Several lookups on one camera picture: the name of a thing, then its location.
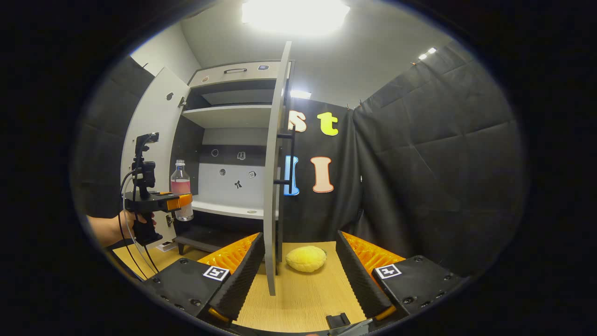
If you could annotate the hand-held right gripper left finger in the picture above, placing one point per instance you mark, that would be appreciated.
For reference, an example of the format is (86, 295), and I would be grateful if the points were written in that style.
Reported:
(242, 284)

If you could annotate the grey cabinet door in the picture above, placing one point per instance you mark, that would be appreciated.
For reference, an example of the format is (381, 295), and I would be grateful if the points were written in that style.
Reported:
(270, 186)
(154, 112)

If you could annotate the clear bottle with pink label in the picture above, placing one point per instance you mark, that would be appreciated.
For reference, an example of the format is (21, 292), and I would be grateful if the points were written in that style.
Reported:
(181, 182)

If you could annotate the grey cabinet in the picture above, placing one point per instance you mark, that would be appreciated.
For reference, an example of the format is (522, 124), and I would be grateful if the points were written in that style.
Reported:
(228, 114)

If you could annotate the yellow fluffy sponge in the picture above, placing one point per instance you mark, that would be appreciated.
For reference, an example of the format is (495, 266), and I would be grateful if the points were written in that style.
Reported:
(305, 259)

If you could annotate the small ceiling light panel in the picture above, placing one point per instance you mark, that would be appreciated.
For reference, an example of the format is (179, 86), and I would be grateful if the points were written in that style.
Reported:
(301, 94)

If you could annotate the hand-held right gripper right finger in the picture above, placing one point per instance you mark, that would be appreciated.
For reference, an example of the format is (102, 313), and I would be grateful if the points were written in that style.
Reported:
(357, 275)

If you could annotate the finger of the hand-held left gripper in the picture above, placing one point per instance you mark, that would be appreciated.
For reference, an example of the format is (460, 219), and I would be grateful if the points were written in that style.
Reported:
(179, 201)

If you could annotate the large ceiling light panel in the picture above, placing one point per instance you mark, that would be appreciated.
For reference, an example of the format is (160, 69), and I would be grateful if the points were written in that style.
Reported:
(295, 15)

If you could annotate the black backdrop cloth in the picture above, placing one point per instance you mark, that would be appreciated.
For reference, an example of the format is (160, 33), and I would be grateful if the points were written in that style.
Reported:
(433, 163)

